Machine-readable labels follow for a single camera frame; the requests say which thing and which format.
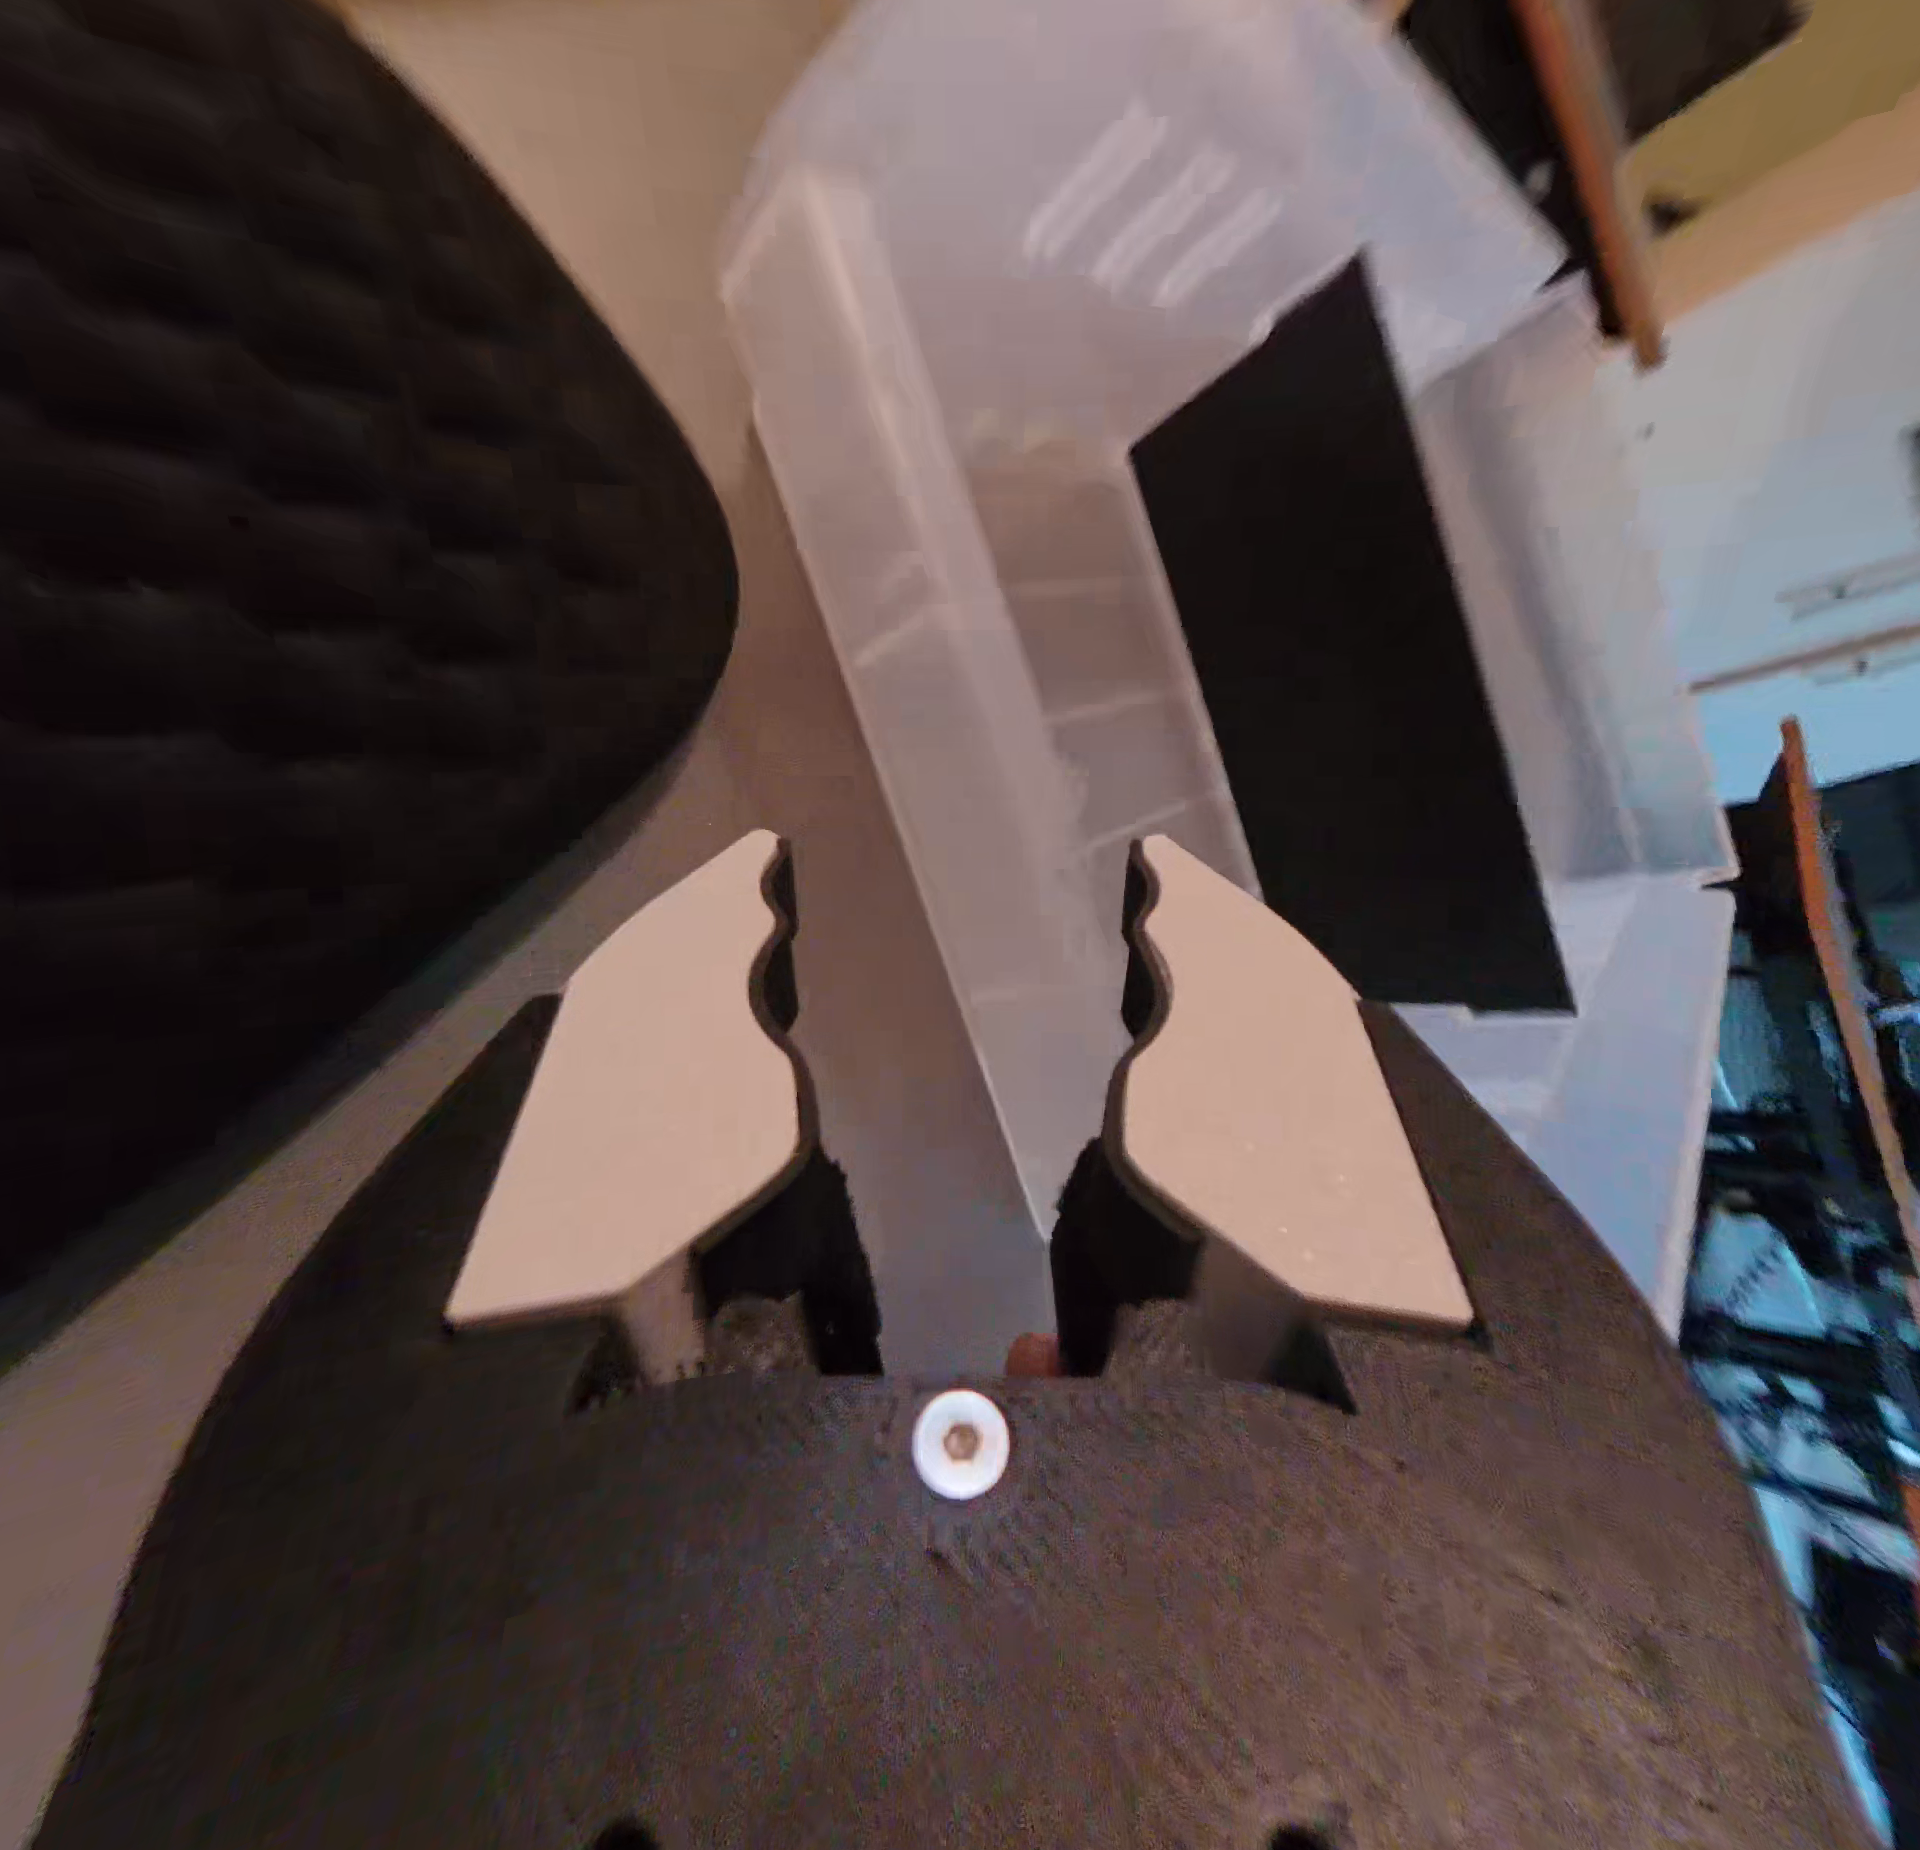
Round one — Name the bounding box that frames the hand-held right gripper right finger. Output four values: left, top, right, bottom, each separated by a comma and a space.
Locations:
1100, 835, 1476, 1380

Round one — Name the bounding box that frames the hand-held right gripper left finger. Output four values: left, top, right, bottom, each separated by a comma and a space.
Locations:
445, 830, 824, 1363

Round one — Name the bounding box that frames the black flat box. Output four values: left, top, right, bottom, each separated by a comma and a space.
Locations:
1127, 253, 1580, 1017

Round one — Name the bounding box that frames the dark wood-edged board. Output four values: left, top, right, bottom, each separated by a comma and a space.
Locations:
1395, 0, 1810, 370
1724, 713, 1920, 1282

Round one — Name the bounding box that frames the black textured pad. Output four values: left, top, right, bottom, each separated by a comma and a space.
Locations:
0, 0, 747, 1380

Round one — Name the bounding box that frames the clear plastic storage bin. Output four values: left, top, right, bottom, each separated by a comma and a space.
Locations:
718, 0, 1746, 1351

